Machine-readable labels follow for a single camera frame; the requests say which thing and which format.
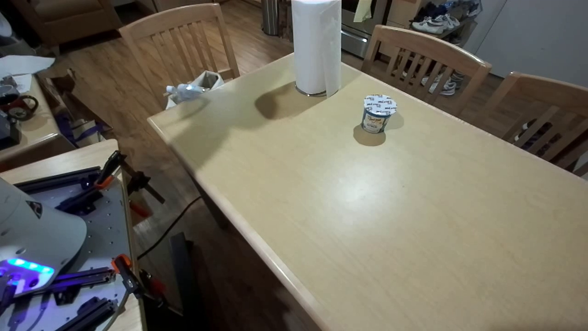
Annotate white paper towel roll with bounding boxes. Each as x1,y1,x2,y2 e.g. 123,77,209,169
292,0,341,95

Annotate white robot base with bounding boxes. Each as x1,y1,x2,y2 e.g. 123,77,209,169
0,178,88,296

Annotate wooden chair far middle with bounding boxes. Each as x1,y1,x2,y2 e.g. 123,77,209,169
362,24,490,116

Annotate wooden chair behind table left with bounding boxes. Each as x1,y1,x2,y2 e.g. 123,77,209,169
119,2,240,103

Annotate wooden chair far right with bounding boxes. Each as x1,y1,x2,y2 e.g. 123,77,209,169
477,71,588,178

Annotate small white blue cup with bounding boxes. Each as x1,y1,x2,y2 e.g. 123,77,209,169
362,94,397,132

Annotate metal trash can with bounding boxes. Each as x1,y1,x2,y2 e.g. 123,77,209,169
261,0,281,37

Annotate orange black clamp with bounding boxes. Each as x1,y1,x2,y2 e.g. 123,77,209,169
93,151,165,204

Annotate white sneakers on floor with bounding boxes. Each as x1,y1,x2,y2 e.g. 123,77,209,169
411,13,461,35

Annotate side wooden desk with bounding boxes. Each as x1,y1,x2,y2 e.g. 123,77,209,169
0,55,73,171

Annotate black power cord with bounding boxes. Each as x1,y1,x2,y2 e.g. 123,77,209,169
134,193,205,261

